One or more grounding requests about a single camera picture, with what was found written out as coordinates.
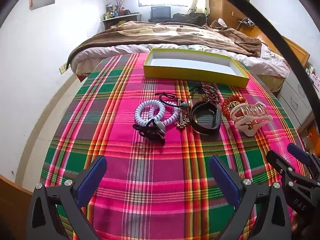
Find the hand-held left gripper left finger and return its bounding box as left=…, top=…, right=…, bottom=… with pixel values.
left=27, top=156, right=107, bottom=240

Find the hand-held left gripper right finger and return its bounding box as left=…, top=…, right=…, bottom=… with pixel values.
left=207, top=155, right=292, bottom=240

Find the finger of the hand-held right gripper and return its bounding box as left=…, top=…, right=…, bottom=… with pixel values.
left=266, top=151, right=298, bottom=181
left=287, top=143, right=320, bottom=180

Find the clear hair claw clip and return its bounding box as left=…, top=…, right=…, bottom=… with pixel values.
left=230, top=102, right=273, bottom=137

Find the black wristband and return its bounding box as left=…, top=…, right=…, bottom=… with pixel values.
left=190, top=100, right=222, bottom=134

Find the gold chain bracelet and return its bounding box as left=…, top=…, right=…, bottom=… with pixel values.
left=174, top=109, right=191, bottom=131

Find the red bead bracelet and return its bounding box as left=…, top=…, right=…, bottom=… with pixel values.
left=221, top=95, right=248, bottom=119

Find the light blue spiral hair tie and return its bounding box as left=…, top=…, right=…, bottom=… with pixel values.
left=134, top=99, right=160, bottom=127

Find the black hair tie monkey charm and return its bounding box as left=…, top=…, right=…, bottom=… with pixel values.
left=132, top=119, right=167, bottom=144

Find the purple spiral hair tie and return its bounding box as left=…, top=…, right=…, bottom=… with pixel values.
left=149, top=102, right=181, bottom=131

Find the dark bead necklace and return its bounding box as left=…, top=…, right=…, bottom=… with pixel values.
left=189, top=82, right=223, bottom=106

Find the black hair tie green bead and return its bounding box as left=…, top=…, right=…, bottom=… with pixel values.
left=155, top=92, right=191, bottom=111

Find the yellow cardboard box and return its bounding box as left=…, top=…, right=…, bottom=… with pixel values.
left=143, top=48, right=250, bottom=88

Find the grey cabinet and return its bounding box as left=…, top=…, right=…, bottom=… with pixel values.
left=277, top=67, right=316, bottom=128

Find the plaid tablecloth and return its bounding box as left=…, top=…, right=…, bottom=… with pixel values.
left=41, top=52, right=310, bottom=240

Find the wooden headboard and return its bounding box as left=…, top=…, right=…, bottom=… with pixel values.
left=239, top=22, right=311, bottom=71

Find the brown blanket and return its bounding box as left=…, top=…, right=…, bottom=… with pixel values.
left=67, top=21, right=262, bottom=63

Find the dark wooden desk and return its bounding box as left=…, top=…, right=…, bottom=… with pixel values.
left=102, top=12, right=143, bottom=31

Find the dark cloth pile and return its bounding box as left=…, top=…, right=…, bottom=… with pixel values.
left=172, top=12, right=207, bottom=27

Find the wooden wardrobe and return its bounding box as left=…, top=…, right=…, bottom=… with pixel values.
left=209, top=0, right=250, bottom=27

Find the group of bottles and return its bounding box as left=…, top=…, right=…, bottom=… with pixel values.
left=103, top=4, right=133, bottom=19

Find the black chair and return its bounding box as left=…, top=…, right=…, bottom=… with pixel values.
left=148, top=6, right=173, bottom=23

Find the black cable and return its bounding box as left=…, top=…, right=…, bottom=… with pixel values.
left=194, top=0, right=320, bottom=101

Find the charger with cables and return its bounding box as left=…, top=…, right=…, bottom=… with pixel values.
left=239, top=17, right=256, bottom=28

